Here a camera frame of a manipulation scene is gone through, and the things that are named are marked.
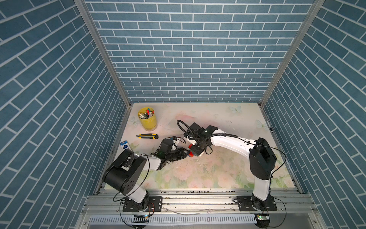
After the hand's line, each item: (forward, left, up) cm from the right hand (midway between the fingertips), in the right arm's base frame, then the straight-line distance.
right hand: (196, 150), depth 87 cm
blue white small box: (+3, +48, -5) cm, 49 cm away
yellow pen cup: (+18, +35, +6) cm, 40 cm away
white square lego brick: (-5, -3, +5) cm, 8 cm away
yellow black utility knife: (+11, +35, -5) cm, 37 cm away
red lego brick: (-2, +3, -2) cm, 4 cm away
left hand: (-2, +4, -4) cm, 5 cm away
